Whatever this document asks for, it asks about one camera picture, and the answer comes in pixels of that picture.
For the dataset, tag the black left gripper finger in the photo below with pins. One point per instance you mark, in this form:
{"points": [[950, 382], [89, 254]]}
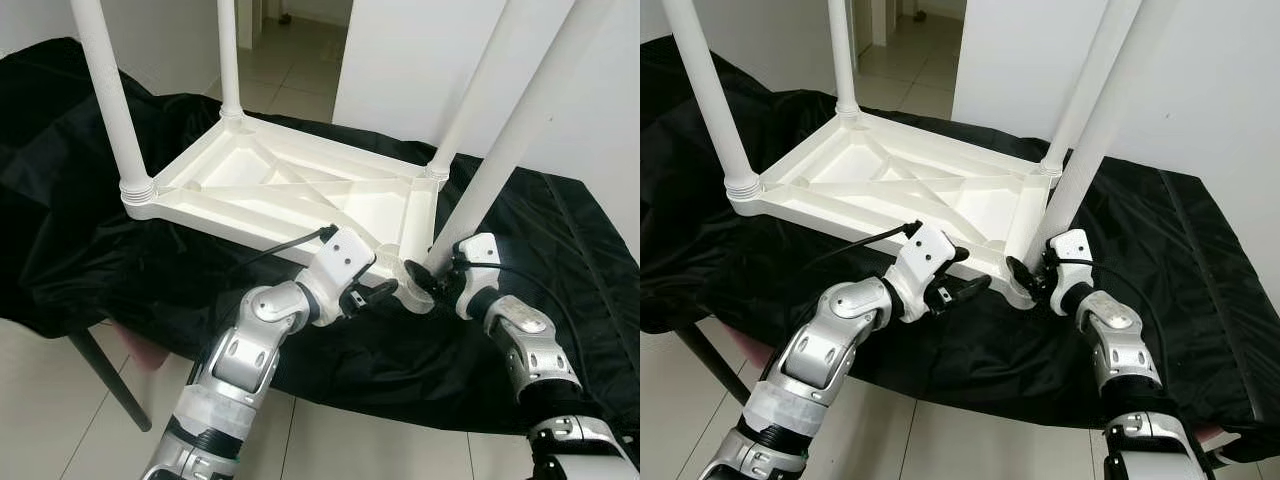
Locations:
{"points": [[957, 256], [378, 292], [967, 288]]}

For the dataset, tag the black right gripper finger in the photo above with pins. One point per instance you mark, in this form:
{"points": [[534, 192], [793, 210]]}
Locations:
{"points": [[1022, 276], [421, 279]]}

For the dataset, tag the white plastic table top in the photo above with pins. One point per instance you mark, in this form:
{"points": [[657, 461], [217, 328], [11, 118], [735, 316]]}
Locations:
{"points": [[250, 175], [860, 170]]}

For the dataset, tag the white plastic table leg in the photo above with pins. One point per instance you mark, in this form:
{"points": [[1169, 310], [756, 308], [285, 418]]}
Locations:
{"points": [[480, 90], [520, 130], [1100, 130], [230, 60], [105, 90], [842, 55], [705, 90], [1085, 90]]}

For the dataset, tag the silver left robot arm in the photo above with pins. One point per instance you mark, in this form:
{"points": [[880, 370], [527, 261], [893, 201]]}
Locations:
{"points": [[820, 350], [250, 350]]}

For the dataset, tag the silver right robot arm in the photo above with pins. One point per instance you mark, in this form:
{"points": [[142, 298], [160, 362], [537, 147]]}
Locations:
{"points": [[1115, 335], [530, 345]]}

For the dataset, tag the black table cloth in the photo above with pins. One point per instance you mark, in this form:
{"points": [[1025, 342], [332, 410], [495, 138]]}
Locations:
{"points": [[100, 270], [1200, 300]]}

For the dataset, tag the black metal table leg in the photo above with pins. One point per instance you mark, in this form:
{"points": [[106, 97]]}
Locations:
{"points": [[710, 362], [110, 385]]}

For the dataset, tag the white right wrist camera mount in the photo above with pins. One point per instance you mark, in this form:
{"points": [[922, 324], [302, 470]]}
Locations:
{"points": [[480, 250], [1070, 245]]}

